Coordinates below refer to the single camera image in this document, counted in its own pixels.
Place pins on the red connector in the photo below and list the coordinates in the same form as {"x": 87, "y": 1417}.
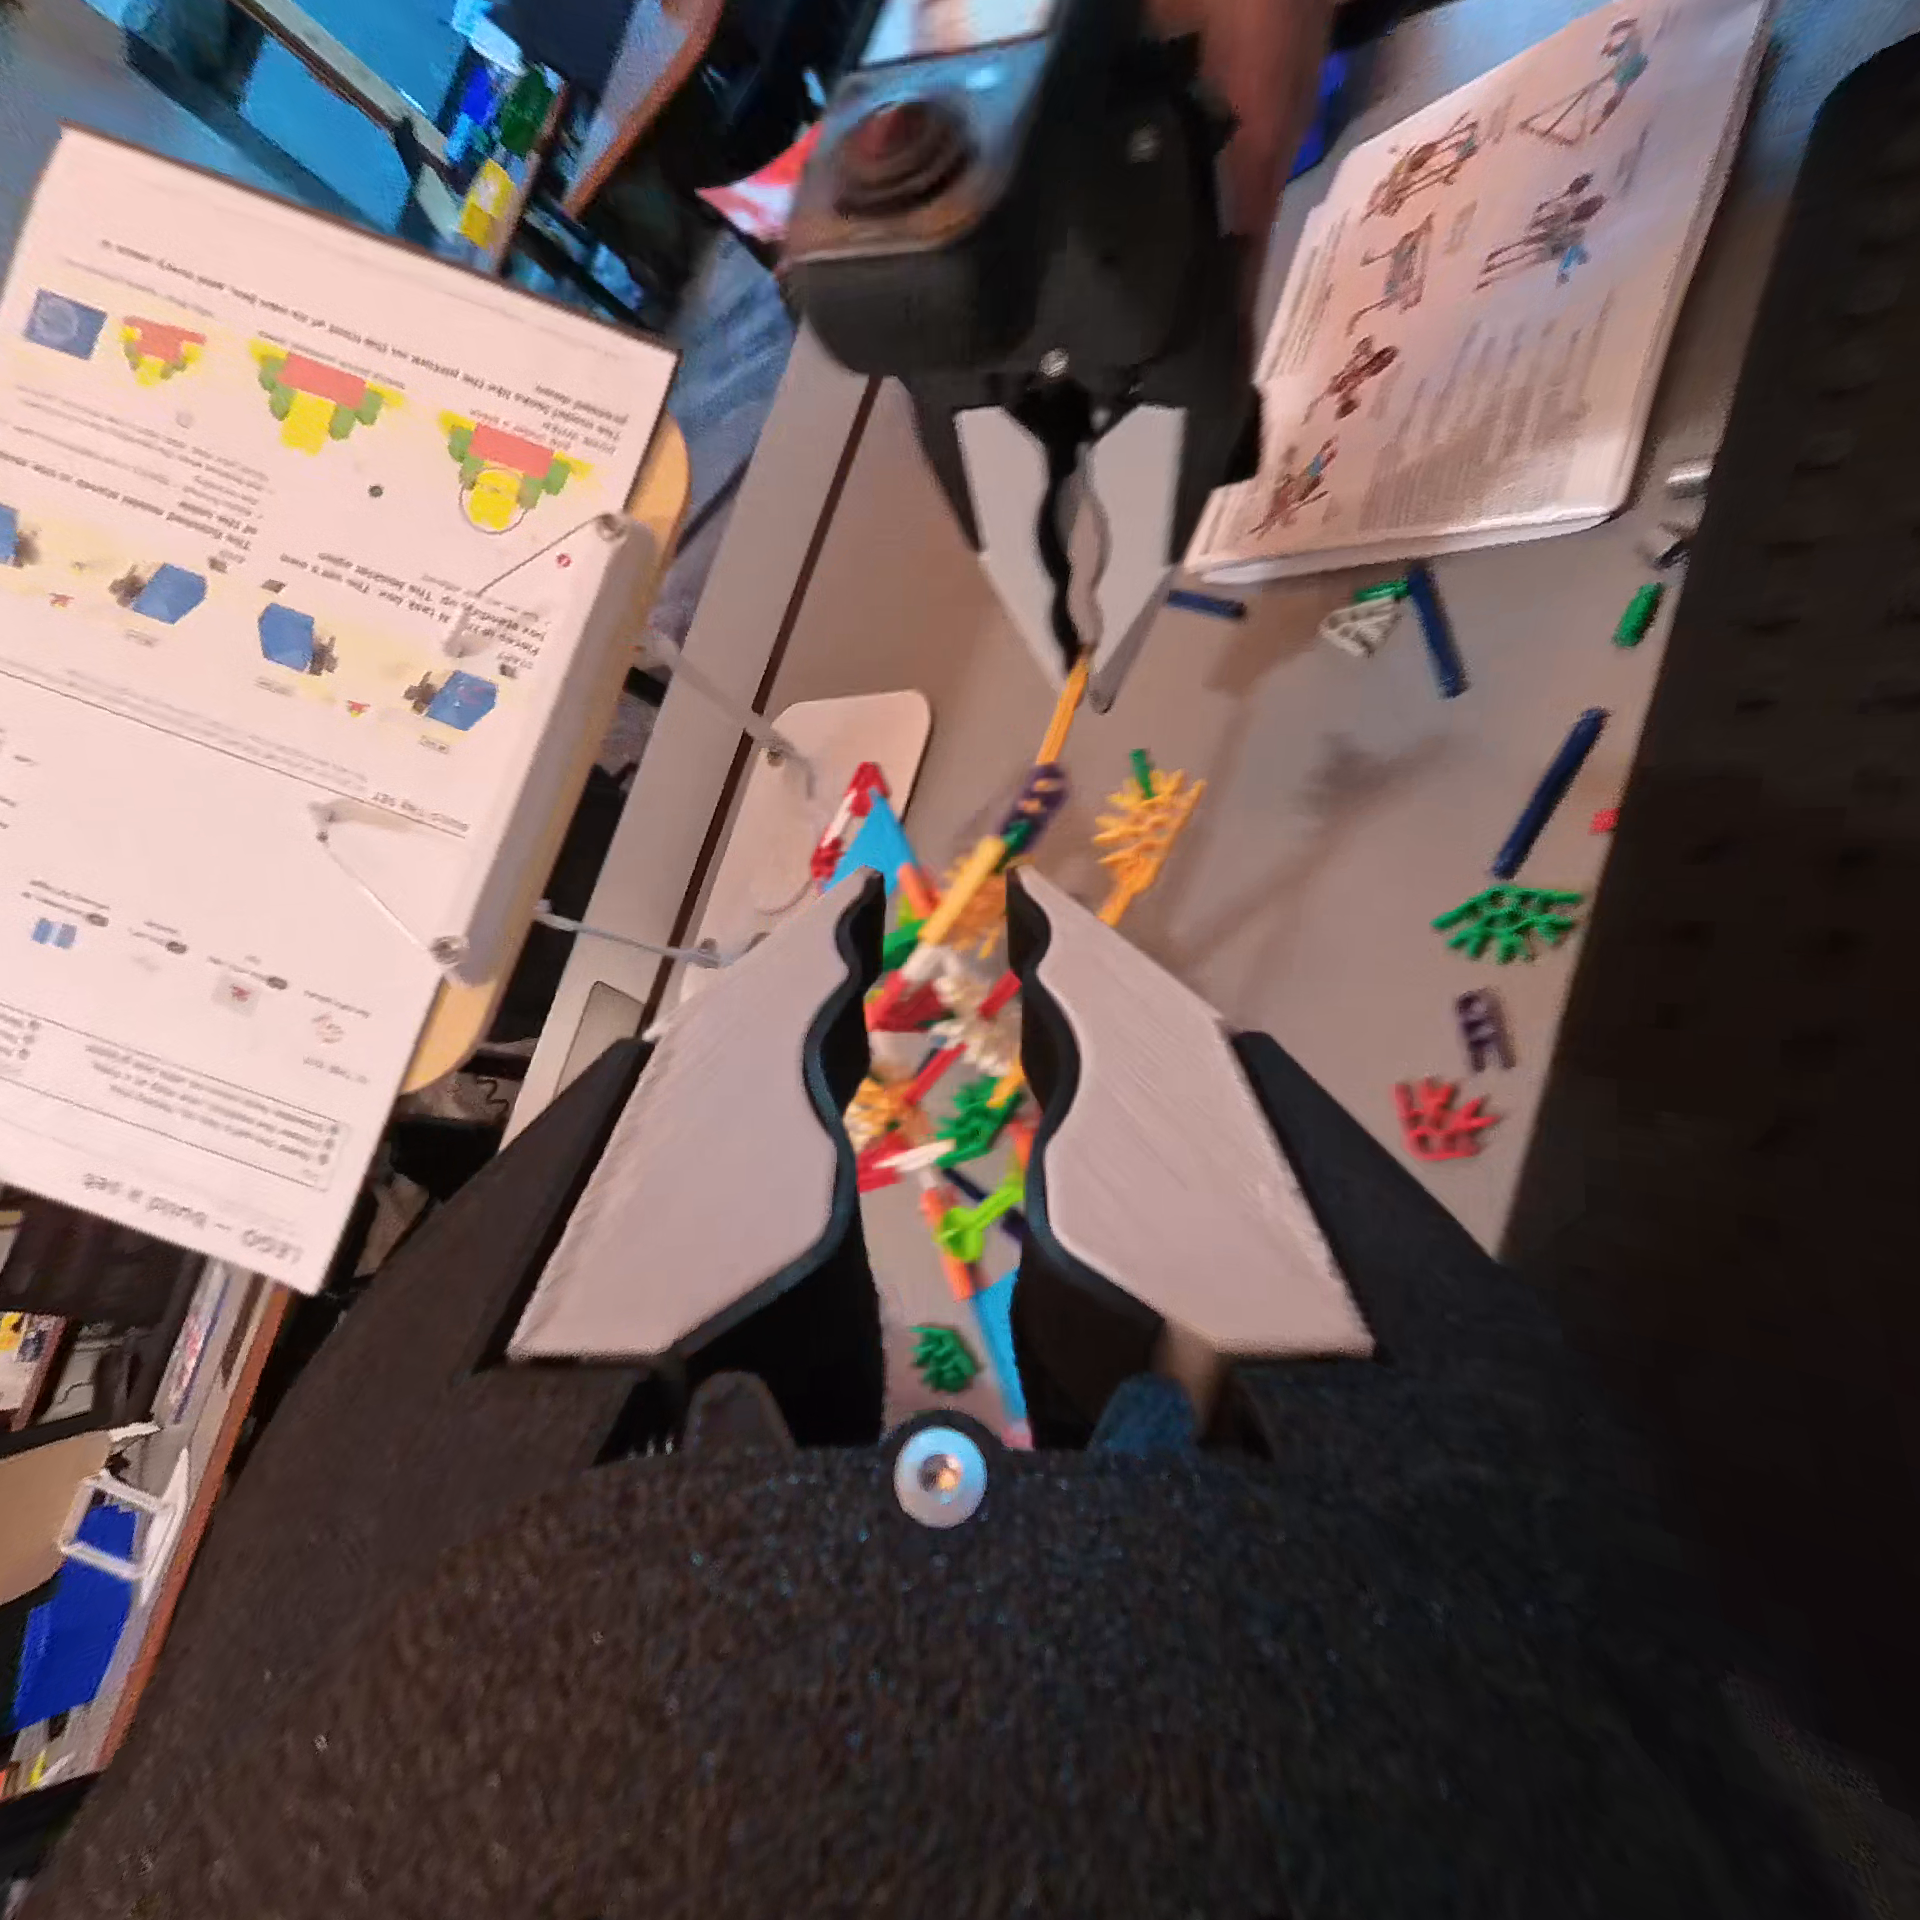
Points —
{"x": 1442, "y": 1118}

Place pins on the colourful construction toy model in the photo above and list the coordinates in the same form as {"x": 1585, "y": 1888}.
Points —
{"x": 937, "y": 1049}

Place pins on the dark blue rod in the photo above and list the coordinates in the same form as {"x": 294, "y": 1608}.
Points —
{"x": 1435, "y": 629}
{"x": 1552, "y": 791}
{"x": 1203, "y": 605}

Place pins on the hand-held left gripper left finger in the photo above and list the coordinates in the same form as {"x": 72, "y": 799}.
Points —
{"x": 704, "y": 1170}

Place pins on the yellow rod with connector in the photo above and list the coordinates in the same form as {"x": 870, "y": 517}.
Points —
{"x": 1147, "y": 826}
{"x": 1058, "y": 734}

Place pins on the grey connector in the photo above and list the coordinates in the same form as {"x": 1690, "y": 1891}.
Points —
{"x": 1363, "y": 629}

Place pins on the person's right hand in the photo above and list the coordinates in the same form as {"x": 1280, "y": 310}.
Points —
{"x": 1267, "y": 90}

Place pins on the white instruction booklet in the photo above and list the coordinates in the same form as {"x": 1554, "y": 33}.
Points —
{"x": 1499, "y": 299}

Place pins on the green fan connector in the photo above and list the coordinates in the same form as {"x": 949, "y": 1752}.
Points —
{"x": 1506, "y": 917}

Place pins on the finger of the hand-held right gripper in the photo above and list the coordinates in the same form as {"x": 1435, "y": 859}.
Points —
{"x": 1013, "y": 511}
{"x": 1144, "y": 555}

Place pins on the purple clip connector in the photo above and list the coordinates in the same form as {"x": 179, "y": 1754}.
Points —
{"x": 1485, "y": 1031}

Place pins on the white instruction sheet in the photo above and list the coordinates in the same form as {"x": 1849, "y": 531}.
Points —
{"x": 224, "y": 675}

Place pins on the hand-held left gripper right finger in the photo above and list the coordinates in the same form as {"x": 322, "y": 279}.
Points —
{"x": 1170, "y": 1170}

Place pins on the grey spacer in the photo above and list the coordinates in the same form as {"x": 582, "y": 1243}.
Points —
{"x": 1685, "y": 477}
{"x": 1674, "y": 547}

